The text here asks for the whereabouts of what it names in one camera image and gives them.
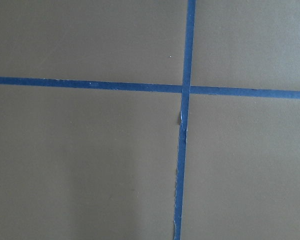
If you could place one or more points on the brown paper table cover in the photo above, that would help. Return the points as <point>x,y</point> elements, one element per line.
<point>149,119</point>

